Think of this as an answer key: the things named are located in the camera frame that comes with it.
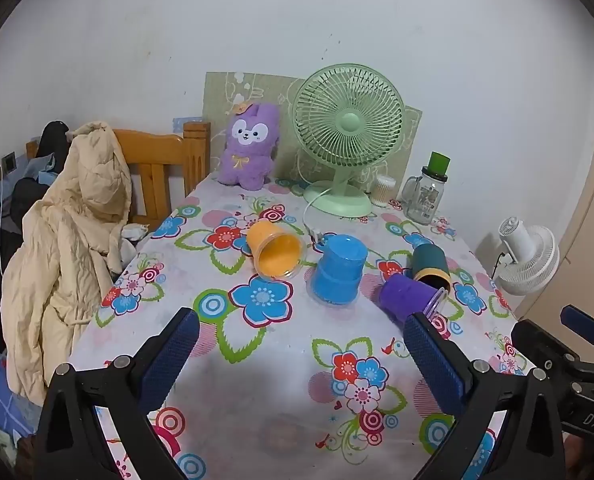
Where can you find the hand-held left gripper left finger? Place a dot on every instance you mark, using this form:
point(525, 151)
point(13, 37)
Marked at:
point(171, 355)

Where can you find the floral tablecloth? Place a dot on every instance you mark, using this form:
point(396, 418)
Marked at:
point(277, 350)

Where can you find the dark green cup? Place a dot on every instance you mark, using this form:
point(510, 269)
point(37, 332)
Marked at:
point(429, 262)

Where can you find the green patterned board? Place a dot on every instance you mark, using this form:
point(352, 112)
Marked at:
point(219, 97)

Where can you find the purple cup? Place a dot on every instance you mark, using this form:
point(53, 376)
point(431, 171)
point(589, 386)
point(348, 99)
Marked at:
point(409, 296)

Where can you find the green desk fan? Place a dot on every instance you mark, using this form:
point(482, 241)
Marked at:
point(349, 120)

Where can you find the glass jar with green lid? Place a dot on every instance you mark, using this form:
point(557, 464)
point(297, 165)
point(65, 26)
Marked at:
point(424, 197)

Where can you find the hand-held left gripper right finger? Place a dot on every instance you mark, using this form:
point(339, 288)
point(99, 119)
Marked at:
point(437, 366)

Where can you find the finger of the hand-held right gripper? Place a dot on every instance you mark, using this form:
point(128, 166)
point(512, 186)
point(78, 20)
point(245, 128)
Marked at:
point(539, 342)
point(579, 321)

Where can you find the blue cup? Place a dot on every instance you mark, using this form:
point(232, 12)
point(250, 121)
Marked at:
point(338, 272)

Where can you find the wall socket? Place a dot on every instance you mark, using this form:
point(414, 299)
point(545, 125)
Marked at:
point(9, 162)

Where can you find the beige padded jacket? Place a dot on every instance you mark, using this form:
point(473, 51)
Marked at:
point(52, 260)

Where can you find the orange cup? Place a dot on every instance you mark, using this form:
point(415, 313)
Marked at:
point(273, 252)

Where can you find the white floor fan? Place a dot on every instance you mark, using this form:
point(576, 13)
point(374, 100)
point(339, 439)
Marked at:
point(529, 260)

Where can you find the clear toothpick holder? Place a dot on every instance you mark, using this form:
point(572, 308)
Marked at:
point(382, 192)

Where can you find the purple plush toy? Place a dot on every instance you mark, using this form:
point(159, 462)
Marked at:
point(248, 160)

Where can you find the wooden chair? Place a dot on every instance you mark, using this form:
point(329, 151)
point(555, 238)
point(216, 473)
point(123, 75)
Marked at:
point(154, 152)

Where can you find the black garment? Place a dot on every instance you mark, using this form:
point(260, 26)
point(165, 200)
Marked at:
point(54, 142)

